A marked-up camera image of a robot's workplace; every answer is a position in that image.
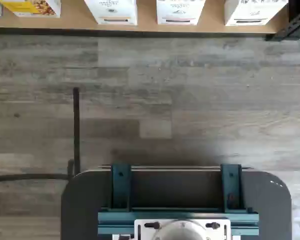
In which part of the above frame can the white box yellow strip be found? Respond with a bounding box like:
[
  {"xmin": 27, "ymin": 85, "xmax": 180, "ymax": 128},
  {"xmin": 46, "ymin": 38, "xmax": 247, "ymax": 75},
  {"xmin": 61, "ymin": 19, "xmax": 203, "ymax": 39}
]
[{"xmin": 84, "ymin": 0, "xmax": 138, "ymax": 26}]

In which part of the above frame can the wooden shelf board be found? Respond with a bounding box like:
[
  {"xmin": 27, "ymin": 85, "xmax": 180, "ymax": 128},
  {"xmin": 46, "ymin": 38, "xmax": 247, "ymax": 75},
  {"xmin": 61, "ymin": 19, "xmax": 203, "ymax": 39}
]
[{"xmin": 0, "ymin": 0, "xmax": 292, "ymax": 33}]

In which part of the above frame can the white box pink strip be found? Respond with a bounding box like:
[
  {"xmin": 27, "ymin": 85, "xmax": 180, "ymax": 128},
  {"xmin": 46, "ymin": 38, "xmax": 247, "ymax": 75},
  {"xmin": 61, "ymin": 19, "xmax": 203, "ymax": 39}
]
[{"xmin": 156, "ymin": 0, "xmax": 206, "ymax": 26}]

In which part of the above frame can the white box black strip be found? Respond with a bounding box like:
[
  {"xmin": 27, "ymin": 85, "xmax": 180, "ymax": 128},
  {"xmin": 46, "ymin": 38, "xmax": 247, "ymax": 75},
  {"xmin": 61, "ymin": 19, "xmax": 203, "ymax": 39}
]
[{"xmin": 224, "ymin": 0, "xmax": 290, "ymax": 27}]

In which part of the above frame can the yellow purely elizabeth granola box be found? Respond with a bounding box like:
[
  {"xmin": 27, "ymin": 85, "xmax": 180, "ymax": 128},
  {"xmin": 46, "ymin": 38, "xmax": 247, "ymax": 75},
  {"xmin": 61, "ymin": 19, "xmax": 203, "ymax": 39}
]
[{"xmin": 0, "ymin": 0, "xmax": 62, "ymax": 19}]

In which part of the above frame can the dark rounded mobile base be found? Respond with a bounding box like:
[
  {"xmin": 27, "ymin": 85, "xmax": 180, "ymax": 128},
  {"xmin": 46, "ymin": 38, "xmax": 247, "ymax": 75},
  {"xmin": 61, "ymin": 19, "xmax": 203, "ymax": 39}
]
[{"xmin": 60, "ymin": 167, "xmax": 293, "ymax": 240}]

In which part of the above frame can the black floor cable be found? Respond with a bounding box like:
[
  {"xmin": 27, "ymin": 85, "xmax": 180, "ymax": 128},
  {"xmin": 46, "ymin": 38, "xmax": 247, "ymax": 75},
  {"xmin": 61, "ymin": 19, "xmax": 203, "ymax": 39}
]
[{"xmin": 0, "ymin": 86, "xmax": 81, "ymax": 182}]

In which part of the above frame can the teal metal mounting frame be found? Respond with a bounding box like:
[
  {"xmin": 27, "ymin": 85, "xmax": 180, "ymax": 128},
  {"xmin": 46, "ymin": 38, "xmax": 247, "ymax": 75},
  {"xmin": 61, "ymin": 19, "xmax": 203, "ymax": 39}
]
[{"xmin": 97, "ymin": 163, "xmax": 260, "ymax": 237}]

